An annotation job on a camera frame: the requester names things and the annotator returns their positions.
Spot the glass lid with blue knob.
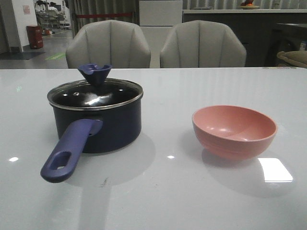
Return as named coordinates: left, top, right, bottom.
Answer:
left=47, top=63, right=143, bottom=111

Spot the pink bowl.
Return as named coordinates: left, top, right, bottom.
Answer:
left=192, top=105, right=278, bottom=160

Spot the dark blue saucepan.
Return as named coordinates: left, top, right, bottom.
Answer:
left=40, top=98, right=142, bottom=183

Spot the left beige chair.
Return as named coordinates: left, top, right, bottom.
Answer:
left=66, top=20, right=151, bottom=69

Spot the beige chair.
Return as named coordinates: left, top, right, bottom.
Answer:
left=66, top=20, right=151, bottom=69
left=160, top=20, right=247, bottom=68

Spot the right beige chair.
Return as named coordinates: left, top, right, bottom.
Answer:
left=160, top=20, right=247, bottom=68

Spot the white cabinet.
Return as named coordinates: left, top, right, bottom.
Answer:
left=139, top=0, right=183, bottom=68

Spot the dark counter with white top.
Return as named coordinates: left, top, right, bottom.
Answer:
left=183, top=9, right=307, bottom=67

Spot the red trash bin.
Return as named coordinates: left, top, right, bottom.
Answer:
left=26, top=25, right=43, bottom=49

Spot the fruit plate on counter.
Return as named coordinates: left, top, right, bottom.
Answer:
left=240, top=0, right=260, bottom=10

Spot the beige cushion seat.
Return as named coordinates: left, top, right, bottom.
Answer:
left=277, top=50, right=307, bottom=68

